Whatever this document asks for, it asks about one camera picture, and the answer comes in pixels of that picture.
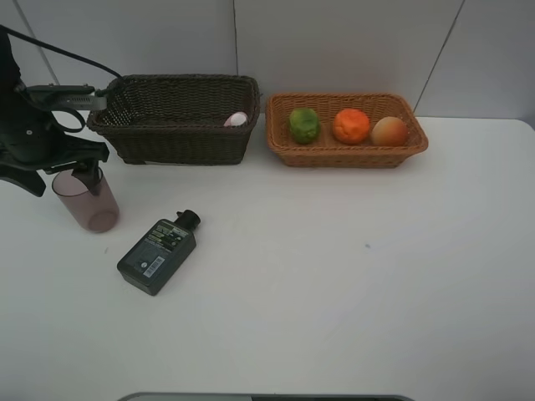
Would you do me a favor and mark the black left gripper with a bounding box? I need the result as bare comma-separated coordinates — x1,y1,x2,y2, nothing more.
0,98,110,197

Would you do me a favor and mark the green lime fruit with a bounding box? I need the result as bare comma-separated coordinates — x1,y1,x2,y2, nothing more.
288,108,321,145

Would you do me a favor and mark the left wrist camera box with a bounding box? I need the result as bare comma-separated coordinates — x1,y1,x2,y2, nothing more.
24,84,107,111

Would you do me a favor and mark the red yellow peach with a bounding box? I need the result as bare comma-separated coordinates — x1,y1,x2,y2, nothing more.
370,117,409,147

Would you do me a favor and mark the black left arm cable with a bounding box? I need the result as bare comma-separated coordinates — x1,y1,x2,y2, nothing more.
0,23,125,134

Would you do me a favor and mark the dark green flat bottle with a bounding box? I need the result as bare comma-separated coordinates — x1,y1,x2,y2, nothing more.
117,210,201,296

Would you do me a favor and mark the orange wicker basket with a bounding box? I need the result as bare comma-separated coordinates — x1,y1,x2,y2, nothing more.
265,93,429,169

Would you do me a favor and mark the orange tangerine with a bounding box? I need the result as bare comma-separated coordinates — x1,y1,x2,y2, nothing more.
333,109,370,145

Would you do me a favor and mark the dark brown wicker basket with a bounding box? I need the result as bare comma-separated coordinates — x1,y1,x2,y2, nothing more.
87,74,261,165

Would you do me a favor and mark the pink bottle white cap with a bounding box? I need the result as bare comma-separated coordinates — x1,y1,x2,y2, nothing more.
224,112,248,127

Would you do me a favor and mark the translucent pink plastic cup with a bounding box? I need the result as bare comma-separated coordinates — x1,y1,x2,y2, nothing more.
52,169,120,233

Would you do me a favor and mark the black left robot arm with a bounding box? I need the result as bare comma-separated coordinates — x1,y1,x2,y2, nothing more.
1,26,110,197

